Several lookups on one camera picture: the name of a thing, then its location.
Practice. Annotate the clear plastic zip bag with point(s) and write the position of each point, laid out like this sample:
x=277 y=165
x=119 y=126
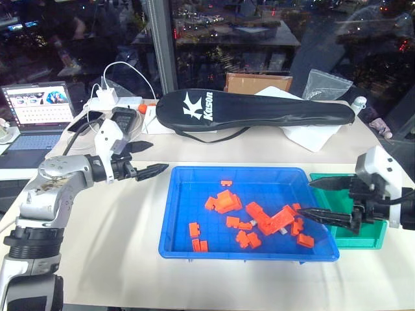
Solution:
x=327 y=85

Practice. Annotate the black smartphone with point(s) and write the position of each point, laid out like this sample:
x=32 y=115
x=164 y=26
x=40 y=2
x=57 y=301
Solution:
x=82 y=121

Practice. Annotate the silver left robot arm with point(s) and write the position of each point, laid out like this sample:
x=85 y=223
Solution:
x=55 y=191

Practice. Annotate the grey window frame post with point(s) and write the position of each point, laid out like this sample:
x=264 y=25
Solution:
x=163 y=45

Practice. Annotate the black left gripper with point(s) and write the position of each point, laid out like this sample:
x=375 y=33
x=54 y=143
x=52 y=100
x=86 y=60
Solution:
x=121 y=169

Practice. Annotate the small orange ball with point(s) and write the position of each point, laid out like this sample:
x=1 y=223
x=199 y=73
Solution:
x=141 y=108

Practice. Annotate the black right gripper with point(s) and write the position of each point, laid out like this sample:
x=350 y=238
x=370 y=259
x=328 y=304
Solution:
x=364 y=199

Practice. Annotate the brown cardboard box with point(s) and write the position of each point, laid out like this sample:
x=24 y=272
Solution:
x=246 y=82

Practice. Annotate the long orange block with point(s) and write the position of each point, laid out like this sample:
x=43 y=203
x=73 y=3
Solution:
x=257 y=211

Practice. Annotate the large flat orange block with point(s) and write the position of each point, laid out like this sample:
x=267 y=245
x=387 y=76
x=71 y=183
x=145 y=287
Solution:
x=278 y=222

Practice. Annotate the small orange block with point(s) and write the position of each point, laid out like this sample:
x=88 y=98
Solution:
x=204 y=246
x=242 y=238
x=232 y=222
x=210 y=203
x=255 y=240
x=245 y=226
x=194 y=229
x=296 y=206
x=195 y=245
x=227 y=183
x=306 y=240
x=297 y=226

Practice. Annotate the green plastic tray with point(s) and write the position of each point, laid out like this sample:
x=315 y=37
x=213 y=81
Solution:
x=356 y=239

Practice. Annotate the blue plastic tray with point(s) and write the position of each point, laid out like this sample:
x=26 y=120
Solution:
x=181 y=223

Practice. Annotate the white power strip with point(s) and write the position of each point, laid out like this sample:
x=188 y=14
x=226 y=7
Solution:
x=129 y=101

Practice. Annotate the open laptop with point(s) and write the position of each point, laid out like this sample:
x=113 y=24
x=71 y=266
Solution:
x=37 y=113

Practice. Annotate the black power adapter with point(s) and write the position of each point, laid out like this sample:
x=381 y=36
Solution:
x=124 y=118

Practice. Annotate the white bottle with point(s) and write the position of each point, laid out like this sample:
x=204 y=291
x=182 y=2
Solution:
x=357 y=105

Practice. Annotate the black Kason racket bag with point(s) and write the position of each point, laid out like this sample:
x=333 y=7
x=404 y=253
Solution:
x=259 y=111

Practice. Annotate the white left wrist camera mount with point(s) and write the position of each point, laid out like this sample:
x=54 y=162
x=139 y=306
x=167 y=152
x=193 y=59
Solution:
x=108 y=134

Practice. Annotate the big chunky orange block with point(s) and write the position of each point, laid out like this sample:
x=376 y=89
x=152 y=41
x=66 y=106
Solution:
x=228 y=201

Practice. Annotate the white charger plug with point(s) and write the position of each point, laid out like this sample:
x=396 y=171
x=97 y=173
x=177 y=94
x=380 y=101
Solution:
x=105 y=94

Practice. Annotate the white paper sheet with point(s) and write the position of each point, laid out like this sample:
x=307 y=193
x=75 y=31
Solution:
x=311 y=137

